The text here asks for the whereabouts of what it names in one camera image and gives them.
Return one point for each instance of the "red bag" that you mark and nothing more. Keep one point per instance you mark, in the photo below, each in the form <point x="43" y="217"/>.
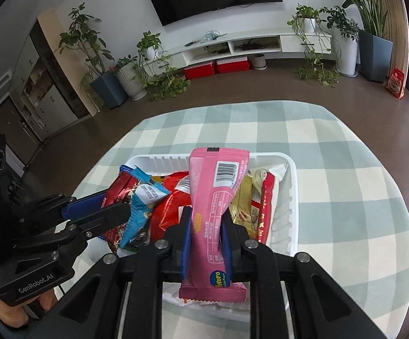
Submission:
<point x="396" y="84"/>

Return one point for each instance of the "black devices in cabinet shelf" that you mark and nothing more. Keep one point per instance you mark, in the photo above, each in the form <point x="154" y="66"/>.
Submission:
<point x="252" y="46"/>

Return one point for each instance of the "red foil snack packet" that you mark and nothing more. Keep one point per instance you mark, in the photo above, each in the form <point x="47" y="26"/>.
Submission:
<point x="119" y="187"/>

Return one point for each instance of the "trailing pothos plant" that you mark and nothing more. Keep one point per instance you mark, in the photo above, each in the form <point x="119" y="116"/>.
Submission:
<point x="308" y="11"/>
<point x="149" y="40"/>

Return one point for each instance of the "tall white round planter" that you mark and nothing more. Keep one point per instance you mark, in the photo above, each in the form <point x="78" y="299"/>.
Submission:
<point x="347" y="56"/>

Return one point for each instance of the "small white pot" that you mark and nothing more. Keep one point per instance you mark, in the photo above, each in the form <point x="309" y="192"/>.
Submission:
<point x="309" y="25"/>
<point x="151" y="53"/>

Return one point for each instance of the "blue-grey square planter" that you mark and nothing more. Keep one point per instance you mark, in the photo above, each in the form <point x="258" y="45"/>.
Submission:
<point x="109" y="90"/>

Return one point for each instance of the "small grey pot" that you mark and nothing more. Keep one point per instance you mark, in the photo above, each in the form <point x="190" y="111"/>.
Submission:
<point x="258" y="61"/>

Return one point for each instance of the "beige curtain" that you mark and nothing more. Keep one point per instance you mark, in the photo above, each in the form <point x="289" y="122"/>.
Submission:
<point x="395" y="24"/>

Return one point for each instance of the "large bird of paradise plant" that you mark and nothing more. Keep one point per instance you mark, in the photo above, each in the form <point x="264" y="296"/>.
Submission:
<point x="366" y="3"/>

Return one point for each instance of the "bushy schefflera plant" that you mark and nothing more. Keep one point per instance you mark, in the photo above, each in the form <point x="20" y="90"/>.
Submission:
<point x="340" y="21"/>

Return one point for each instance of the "white and red snack packet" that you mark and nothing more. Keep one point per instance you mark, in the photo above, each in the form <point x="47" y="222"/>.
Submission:
<point x="266" y="201"/>

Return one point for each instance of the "light blue snack packet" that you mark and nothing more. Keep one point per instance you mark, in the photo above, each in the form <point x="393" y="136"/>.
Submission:
<point x="144" y="197"/>

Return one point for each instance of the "white plastic tray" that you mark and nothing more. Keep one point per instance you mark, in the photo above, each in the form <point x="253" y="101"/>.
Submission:
<point x="285" y="197"/>

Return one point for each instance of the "person's left hand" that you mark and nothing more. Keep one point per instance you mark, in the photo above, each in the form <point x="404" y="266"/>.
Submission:
<point x="10" y="312"/>

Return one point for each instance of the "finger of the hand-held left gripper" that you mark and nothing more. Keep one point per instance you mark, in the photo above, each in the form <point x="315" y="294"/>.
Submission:
<point x="109" y="215"/>
<point x="84" y="203"/>

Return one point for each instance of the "brown entrance door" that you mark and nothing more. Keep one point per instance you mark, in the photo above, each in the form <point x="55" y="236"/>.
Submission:
<point x="10" y="127"/>

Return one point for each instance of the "dark grey square planter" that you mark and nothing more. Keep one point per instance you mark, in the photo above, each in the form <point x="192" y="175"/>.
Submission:
<point x="375" y="56"/>

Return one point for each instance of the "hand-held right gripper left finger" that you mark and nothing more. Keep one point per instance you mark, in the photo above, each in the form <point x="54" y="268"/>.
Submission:
<point x="186" y="240"/>

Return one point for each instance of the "small plant in ribbed planter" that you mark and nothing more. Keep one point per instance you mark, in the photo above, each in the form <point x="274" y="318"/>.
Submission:
<point x="125" y="61"/>

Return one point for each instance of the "white television cabinet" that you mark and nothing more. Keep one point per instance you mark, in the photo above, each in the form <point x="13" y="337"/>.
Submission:
<point x="289" y="42"/>

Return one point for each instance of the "gold snack packet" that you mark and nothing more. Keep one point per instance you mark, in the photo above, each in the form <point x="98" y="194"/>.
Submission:
<point x="243" y="204"/>

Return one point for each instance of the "pink snack packet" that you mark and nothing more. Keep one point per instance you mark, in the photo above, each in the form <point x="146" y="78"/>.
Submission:
<point x="215" y="190"/>

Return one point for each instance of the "tall wooden wall cabinet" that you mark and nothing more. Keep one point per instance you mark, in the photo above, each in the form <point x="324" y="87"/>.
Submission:
<point x="66" y="74"/>

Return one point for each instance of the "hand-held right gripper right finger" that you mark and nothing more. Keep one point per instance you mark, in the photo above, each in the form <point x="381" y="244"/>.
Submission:
<point x="225" y="243"/>

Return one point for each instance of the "tall leafy tree plant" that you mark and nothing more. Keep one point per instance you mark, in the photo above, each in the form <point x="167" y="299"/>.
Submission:
<point x="84" y="39"/>

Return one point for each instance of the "white ribbed planter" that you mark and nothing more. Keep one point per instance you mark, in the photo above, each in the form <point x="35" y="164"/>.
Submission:
<point x="131" y="83"/>

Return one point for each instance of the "large red snack packet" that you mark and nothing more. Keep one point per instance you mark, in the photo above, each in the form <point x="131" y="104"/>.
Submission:
<point x="169" y="204"/>

